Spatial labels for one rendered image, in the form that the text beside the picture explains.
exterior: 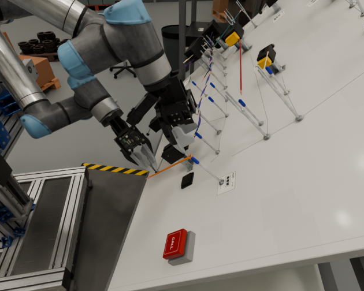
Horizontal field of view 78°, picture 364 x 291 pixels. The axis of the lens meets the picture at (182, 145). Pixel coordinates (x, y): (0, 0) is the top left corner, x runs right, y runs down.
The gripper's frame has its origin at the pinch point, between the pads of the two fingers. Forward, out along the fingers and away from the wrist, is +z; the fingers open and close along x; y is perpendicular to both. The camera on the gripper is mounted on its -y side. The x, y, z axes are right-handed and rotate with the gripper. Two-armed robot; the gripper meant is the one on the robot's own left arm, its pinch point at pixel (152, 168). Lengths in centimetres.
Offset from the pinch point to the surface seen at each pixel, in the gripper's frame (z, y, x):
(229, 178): 9.8, 24.8, 11.1
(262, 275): 44.9, 9.3, 5.1
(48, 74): -161, -261, -26
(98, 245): 27, -93, -60
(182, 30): -45, -52, 62
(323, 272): 56, 13, 20
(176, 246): 11.6, 28.4, -6.2
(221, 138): 4.4, 11.9, 19.6
